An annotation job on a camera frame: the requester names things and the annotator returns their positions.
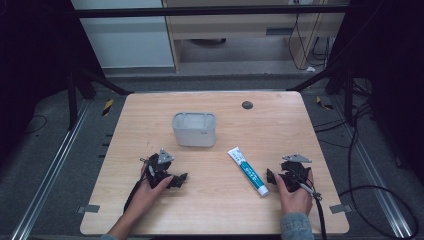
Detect thin black floor cable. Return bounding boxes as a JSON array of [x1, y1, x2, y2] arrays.
[[23, 114, 48, 136]]

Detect black floor cable loop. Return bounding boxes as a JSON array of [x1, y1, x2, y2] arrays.
[[338, 99, 420, 240]]

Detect black metal stand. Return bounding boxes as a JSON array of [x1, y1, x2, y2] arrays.
[[65, 64, 134, 132], [287, 59, 356, 127]]

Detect black curtain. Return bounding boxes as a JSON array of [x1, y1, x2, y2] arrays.
[[328, 0, 424, 186], [0, 0, 105, 164]]

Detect yellow and black floor tape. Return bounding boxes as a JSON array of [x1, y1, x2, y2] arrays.
[[315, 95, 335, 111], [101, 98, 115, 117]]

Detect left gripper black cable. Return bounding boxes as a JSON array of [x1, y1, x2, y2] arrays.
[[123, 158, 151, 214]]

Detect black cables under desk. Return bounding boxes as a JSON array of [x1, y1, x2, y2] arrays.
[[287, 12, 333, 72]]

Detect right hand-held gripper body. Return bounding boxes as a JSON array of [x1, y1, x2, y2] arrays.
[[276, 152, 313, 194]]

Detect white and teal toothpaste tube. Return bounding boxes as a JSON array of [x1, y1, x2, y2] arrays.
[[226, 146, 270, 198]]

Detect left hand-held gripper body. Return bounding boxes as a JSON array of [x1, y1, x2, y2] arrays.
[[141, 148, 175, 190]]

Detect person's left hand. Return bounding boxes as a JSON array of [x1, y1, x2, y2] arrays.
[[131, 175, 175, 218]]

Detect grey tape strip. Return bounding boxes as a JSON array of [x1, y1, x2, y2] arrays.
[[77, 204, 101, 215], [329, 203, 353, 215]]

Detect person's right hand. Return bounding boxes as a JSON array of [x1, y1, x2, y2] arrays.
[[273, 169, 315, 217]]

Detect black horizontal frame bar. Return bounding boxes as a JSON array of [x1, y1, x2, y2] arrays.
[[71, 4, 352, 19]]

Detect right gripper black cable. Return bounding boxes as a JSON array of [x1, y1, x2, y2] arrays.
[[293, 169, 328, 240]]

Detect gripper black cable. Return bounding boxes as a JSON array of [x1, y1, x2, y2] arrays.
[[293, 169, 328, 240], [123, 158, 151, 214]]

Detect grey plastic container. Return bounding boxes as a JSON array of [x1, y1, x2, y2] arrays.
[[171, 111, 217, 148]]

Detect white cabinet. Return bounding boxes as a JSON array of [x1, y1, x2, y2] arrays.
[[70, 0, 176, 70]]

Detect light wooden desk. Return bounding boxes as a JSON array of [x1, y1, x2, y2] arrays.
[[162, 0, 352, 74]]

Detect aluminium floor rail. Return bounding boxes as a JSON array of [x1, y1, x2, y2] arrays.
[[10, 99, 92, 240], [331, 95, 415, 240]]

